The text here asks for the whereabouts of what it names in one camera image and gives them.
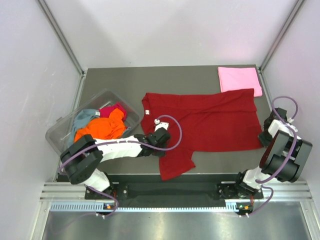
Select folded pink t shirt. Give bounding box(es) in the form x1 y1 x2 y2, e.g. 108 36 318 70
217 66 263 97

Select magenta t shirt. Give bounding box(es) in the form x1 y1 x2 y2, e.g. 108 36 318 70
99 102 127 121

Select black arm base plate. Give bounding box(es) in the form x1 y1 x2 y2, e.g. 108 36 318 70
86 182 264 200

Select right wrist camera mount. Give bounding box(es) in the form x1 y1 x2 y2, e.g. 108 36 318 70
267 119 298 138

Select aluminium frame post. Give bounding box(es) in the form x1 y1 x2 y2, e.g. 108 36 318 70
36 0 85 76
258 0 307 73

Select grey blue t shirt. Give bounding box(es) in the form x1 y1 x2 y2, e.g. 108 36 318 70
67 109 101 147

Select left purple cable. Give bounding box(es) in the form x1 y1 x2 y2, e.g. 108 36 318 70
56 114 183 218

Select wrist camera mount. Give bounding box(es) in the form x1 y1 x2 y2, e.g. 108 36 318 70
267 119 298 138
154 119 170 132

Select slotted cable duct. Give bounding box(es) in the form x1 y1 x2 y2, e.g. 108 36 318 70
49 201 251 213

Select left aluminium frame post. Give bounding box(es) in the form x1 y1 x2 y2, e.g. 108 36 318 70
36 0 85 76

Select orange t shirt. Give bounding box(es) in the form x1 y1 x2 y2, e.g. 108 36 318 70
73 109 126 143

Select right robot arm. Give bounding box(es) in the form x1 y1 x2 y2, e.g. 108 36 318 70
233 107 313 198

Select right aluminium frame post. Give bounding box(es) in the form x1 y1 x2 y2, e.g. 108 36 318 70
258 0 307 73

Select clear plastic bin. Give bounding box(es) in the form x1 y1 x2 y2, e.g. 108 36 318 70
45 88 142 155

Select red t shirt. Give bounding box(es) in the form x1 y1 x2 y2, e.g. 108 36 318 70
141 88 262 181

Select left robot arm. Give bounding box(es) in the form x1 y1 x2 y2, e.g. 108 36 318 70
60 127 171 199

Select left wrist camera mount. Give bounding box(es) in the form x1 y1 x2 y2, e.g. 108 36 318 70
154 119 170 132

